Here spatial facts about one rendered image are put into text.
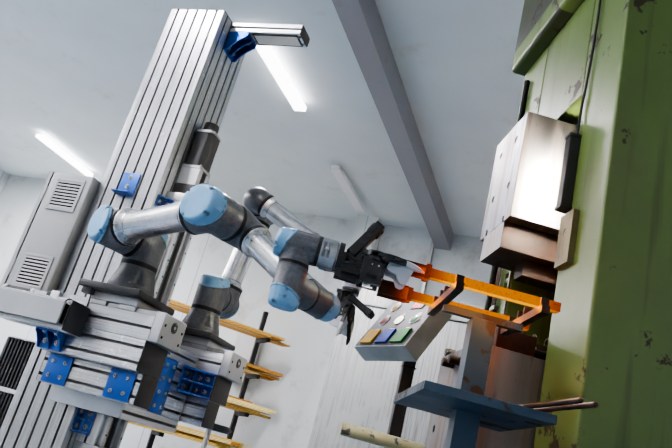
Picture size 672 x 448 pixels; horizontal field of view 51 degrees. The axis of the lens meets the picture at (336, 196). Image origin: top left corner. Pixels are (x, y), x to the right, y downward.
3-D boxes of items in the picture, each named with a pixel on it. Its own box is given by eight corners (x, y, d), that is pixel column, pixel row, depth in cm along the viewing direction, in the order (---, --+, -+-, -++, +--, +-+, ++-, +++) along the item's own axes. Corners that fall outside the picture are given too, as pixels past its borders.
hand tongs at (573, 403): (599, 408, 134) (600, 401, 134) (578, 402, 134) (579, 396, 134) (483, 418, 190) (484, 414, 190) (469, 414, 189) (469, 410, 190)
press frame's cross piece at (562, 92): (581, 93, 238) (597, -18, 255) (532, 143, 276) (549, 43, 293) (704, 130, 240) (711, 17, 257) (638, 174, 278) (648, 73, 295)
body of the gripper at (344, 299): (333, 320, 278) (341, 291, 282) (354, 324, 275) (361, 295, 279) (328, 315, 271) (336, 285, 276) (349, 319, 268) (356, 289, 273)
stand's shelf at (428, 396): (423, 388, 154) (425, 379, 154) (392, 402, 191) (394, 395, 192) (556, 424, 154) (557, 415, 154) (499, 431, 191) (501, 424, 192)
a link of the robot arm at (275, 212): (250, 172, 284) (342, 242, 266) (257, 183, 294) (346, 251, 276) (231, 193, 281) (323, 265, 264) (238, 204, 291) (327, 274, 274)
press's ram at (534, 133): (520, 207, 222) (538, 99, 236) (479, 241, 258) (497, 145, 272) (645, 244, 224) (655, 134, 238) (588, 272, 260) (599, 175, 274)
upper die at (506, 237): (499, 246, 231) (504, 220, 234) (479, 262, 250) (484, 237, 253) (620, 282, 233) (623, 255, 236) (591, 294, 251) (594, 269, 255)
